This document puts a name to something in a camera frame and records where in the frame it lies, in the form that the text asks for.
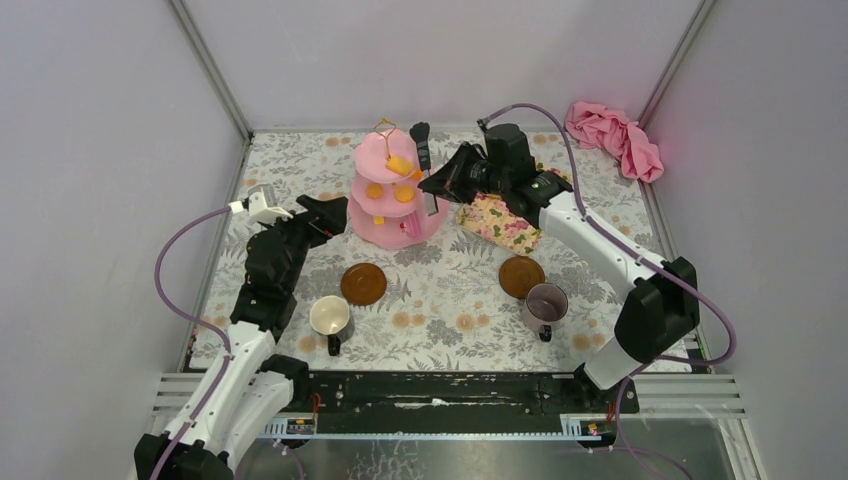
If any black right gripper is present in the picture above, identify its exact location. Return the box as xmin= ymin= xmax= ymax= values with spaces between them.
xmin=419 ymin=142 xmax=508 ymax=207

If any floral rectangular serving tray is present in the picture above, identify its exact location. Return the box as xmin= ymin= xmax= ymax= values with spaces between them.
xmin=456 ymin=194 xmax=541 ymax=256

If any small orange cookie toy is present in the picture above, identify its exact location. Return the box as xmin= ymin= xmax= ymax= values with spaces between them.
xmin=393 ymin=185 xmax=416 ymax=204

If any round orange cookie toy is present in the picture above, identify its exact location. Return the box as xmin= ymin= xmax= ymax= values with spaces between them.
xmin=365 ymin=183 xmax=384 ymax=200

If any pink cake slice toy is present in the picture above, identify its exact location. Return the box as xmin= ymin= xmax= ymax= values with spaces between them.
xmin=399 ymin=215 xmax=421 ymax=240

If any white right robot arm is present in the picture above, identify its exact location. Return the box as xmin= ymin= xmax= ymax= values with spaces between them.
xmin=419 ymin=123 xmax=700 ymax=412

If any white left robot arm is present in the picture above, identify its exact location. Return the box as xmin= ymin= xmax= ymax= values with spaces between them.
xmin=134 ymin=193 xmax=348 ymax=479

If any pink three-tier cake stand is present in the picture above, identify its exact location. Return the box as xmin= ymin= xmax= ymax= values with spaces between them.
xmin=348 ymin=118 xmax=448 ymax=250

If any brown saucer left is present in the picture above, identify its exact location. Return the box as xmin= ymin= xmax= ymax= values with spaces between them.
xmin=340 ymin=263 xmax=388 ymax=306

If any brown saucer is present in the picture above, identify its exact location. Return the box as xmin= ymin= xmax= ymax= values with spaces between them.
xmin=498 ymin=256 xmax=546 ymax=299
xmin=340 ymin=263 xmax=388 ymax=306

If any brown saucer right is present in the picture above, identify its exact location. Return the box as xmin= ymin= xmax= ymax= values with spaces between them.
xmin=498 ymin=256 xmax=546 ymax=299

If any floral tablecloth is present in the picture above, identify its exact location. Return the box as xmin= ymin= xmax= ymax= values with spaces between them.
xmin=201 ymin=132 xmax=660 ymax=371

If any crumpled pink cloth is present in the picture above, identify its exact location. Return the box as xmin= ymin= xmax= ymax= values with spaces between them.
xmin=565 ymin=101 xmax=665 ymax=183

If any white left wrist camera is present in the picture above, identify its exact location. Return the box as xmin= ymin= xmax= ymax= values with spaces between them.
xmin=228 ymin=184 xmax=294 ymax=227

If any cream mug black handle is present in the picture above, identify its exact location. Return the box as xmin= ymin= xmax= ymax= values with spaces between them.
xmin=309 ymin=295 xmax=355 ymax=357

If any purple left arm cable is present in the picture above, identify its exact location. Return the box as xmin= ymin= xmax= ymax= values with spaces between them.
xmin=148 ymin=205 xmax=252 ymax=480

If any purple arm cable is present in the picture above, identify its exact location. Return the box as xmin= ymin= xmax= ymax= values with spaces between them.
xmin=476 ymin=102 xmax=738 ymax=480
xmin=148 ymin=205 xmax=252 ymax=480

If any mauve mug black handle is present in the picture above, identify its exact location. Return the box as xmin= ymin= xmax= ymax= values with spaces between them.
xmin=520 ymin=283 xmax=569 ymax=343

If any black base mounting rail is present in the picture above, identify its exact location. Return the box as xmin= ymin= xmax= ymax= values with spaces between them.
xmin=277 ymin=370 xmax=640 ymax=437

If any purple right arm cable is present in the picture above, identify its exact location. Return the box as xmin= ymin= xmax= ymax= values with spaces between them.
xmin=476 ymin=102 xmax=738 ymax=480

